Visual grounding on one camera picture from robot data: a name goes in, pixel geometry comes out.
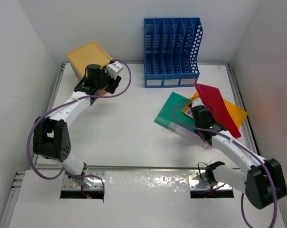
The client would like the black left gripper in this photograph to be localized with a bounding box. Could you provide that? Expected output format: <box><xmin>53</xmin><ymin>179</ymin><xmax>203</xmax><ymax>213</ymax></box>
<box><xmin>96</xmin><ymin>66</ymin><xmax>120</xmax><ymax>94</ymax></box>

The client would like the red folder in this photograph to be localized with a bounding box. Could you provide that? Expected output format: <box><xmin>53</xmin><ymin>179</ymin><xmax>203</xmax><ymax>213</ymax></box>
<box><xmin>194</xmin><ymin>83</ymin><xmax>241</xmax><ymax>138</ymax></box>

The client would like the green clip file folder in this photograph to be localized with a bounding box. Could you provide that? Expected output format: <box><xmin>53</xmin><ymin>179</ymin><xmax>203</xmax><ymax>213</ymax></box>
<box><xmin>154</xmin><ymin>92</ymin><xmax>212</xmax><ymax>149</ymax></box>

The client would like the yellow translucent folder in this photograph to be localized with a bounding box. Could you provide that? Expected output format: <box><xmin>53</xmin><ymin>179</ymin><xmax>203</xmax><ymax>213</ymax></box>
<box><xmin>182</xmin><ymin>92</ymin><xmax>248</xmax><ymax>129</ymax></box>

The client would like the drawer box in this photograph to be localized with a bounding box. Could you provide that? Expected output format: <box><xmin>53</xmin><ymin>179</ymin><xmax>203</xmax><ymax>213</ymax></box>
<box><xmin>66</xmin><ymin>40</ymin><xmax>114</xmax><ymax>105</ymax></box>

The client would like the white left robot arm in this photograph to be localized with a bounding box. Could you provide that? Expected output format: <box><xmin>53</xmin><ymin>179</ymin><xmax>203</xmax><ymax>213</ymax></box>
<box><xmin>33</xmin><ymin>61</ymin><xmax>123</xmax><ymax>176</ymax></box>

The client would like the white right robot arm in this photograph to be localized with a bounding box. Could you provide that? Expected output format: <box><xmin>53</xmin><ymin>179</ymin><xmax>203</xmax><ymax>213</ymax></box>
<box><xmin>191</xmin><ymin>104</ymin><xmax>287</xmax><ymax>209</ymax></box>

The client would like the blue file organizer rack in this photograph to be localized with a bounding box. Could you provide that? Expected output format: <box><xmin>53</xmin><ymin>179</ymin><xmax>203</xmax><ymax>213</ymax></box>
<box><xmin>143</xmin><ymin>18</ymin><xmax>203</xmax><ymax>88</ymax></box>

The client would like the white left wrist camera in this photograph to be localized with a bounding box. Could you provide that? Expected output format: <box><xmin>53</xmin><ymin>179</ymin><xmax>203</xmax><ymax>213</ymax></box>
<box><xmin>106</xmin><ymin>61</ymin><xmax>123</xmax><ymax>78</ymax></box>

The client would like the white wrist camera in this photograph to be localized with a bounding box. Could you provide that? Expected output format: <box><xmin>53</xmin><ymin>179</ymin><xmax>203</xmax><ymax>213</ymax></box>
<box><xmin>106</xmin><ymin>61</ymin><xmax>123</xmax><ymax>78</ymax></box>
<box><xmin>190</xmin><ymin>97</ymin><xmax>204</xmax><ymax>108</ymax></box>

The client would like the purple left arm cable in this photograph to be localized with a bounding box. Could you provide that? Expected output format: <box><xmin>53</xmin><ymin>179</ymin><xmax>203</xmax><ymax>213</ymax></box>
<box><xmin>26</xmin><ymin>59</ymin><xmax>132</xmax><ymax>195</ymax></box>

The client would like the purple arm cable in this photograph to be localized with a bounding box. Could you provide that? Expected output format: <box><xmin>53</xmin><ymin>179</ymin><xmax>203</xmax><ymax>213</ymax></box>
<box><xmin>26</xmin><ymin>59</ymin><xmax>132</xmax><ymax>195</ymax></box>
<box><xmin>172</xmin><ymin>103</ymin><xmax>277</xmax><ymax>228</ymax></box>

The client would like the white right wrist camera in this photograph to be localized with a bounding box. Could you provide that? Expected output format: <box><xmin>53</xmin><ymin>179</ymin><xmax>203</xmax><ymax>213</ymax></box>
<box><xmin>190</xmin><ymin>97</ymin><xmax>204</xmax><ymax>108</ymax></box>

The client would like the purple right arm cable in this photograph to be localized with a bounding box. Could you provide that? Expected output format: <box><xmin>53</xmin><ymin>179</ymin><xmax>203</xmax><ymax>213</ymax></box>
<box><xmin>172</xmin><ymin>103</ymin><xmax>277</xmax><ymax>228</ymax></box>

